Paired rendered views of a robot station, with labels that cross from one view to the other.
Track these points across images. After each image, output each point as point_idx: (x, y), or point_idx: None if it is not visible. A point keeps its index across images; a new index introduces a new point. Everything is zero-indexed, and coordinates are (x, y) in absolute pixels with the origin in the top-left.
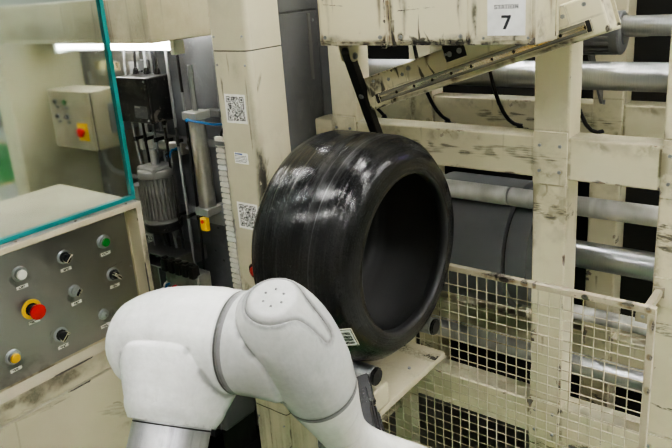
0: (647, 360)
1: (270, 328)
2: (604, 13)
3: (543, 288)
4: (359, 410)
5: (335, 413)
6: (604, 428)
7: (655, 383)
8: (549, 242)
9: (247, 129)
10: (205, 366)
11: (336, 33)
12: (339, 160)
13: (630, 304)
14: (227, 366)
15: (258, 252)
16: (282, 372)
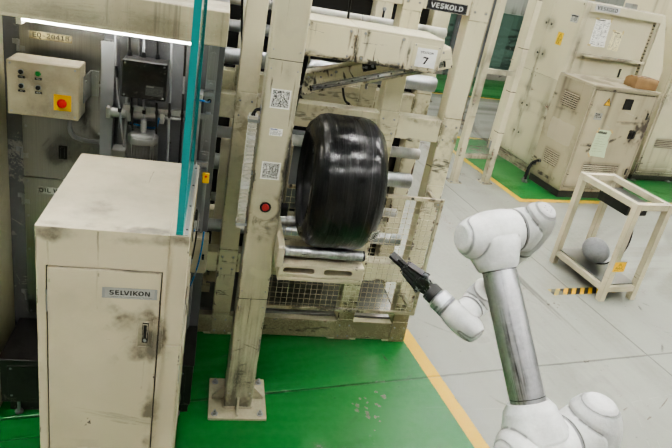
0: (436, 225)
1: (554, 220)
2: (451, 59)
3: (392, 196)
4: None
5: None
6: (388, 266)
7: (418, 237)
8: None
9: (287, 113)
10: (523, 240)
11: (314, 48)
12: (368, 136)
13: (434, 199)
14: (531, 238)
15: (332, 193)
16: (547, 236)
